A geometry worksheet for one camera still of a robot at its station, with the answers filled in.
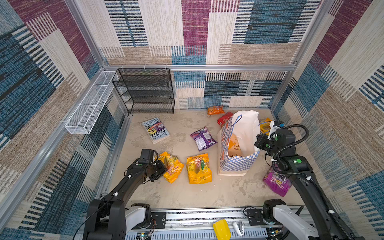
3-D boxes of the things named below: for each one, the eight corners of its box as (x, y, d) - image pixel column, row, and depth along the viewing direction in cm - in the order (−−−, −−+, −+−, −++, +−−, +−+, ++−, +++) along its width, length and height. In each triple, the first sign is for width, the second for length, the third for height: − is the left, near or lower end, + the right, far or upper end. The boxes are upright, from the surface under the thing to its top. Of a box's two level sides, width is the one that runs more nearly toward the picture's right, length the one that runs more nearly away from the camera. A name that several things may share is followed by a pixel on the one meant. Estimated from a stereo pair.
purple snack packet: (199, 151, 99) (199, 149, 97) (189, 136, 106) (189, 133, 104) (216, 143, 103) (216, 140, 100) (205, 129, 110) (206, 126, 108)
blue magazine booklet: (153, 144, 103) (152, 142, 100) (143, 125, 113) (142, 123, 111) (170, 135, 107) (170, 133, 105) (158, 118, 118) (158, 115, 115)
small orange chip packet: (207, 115, 119) (207, 112, 116) (207, 109, 123) (207, 105, 120) (224, 115, 118) (224, 111, 115) (222, 109, 123) (223, 105, 120)
